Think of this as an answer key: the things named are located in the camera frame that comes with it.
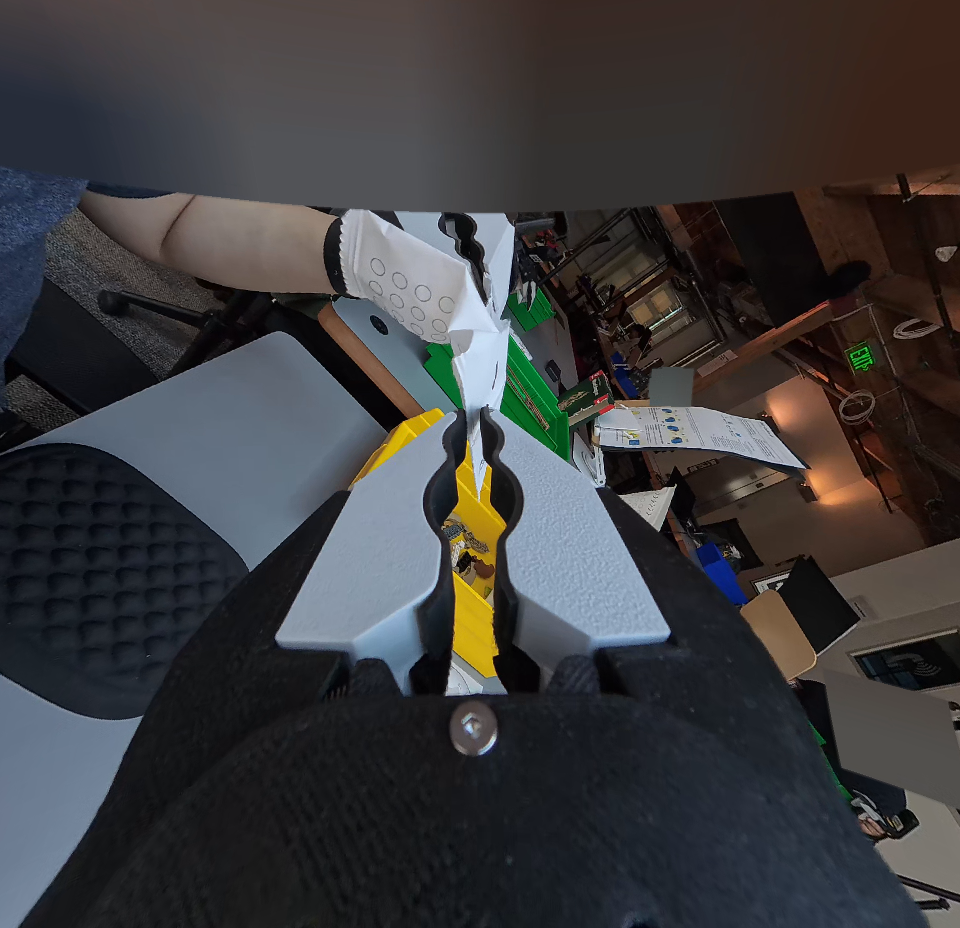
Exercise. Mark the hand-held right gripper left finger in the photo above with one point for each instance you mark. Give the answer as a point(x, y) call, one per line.
point(360, 568)

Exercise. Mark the black cushioned wrist pad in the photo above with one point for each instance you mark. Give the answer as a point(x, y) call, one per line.
point(105, 568)

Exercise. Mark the black chair armrest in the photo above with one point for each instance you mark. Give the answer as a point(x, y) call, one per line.
point(75, 350)

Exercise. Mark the grey desk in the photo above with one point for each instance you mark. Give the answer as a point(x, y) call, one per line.
point(225, 403)

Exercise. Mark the person's blue shirt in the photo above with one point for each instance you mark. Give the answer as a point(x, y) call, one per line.
point(30, 267)

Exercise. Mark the yellow plastic bin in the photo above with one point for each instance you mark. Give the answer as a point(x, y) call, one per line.
point(472, 620)

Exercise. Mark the standing instruction sheet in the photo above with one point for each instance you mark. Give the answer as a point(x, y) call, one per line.
point(697, 429)

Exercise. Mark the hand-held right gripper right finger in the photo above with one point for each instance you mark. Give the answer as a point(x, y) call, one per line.
point(585, 568)

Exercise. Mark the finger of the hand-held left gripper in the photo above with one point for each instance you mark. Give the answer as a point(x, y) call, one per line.
point(420, 221)
point(501, 252)

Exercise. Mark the green exit sign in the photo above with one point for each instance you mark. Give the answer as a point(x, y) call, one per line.
point(861, 358)

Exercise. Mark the pile of toy bricks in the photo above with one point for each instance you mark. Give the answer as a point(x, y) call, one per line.
point(469, 553)

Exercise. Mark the small green plastic bin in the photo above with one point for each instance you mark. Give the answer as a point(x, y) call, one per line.
point(829, 763)

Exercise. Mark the white instruction booklet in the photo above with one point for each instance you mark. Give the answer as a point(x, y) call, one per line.
point(472, 684)

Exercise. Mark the bare plywood board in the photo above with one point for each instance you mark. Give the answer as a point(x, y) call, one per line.
point(776, 635)

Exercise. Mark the black wristband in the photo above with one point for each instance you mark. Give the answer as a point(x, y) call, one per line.
point(334, 256)

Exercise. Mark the red and green box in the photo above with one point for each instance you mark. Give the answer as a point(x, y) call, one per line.
point(585, 399)

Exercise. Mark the small white paper bag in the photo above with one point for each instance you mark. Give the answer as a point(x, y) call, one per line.
point(405, 283)

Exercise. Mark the black foam panel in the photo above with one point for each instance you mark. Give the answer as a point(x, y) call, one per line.
point(817, 605)

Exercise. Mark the blue plastic bin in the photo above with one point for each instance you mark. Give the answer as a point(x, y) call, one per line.
point(720, 571)

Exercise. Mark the person's left forearm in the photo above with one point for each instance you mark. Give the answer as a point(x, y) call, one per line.
point(255, 245)

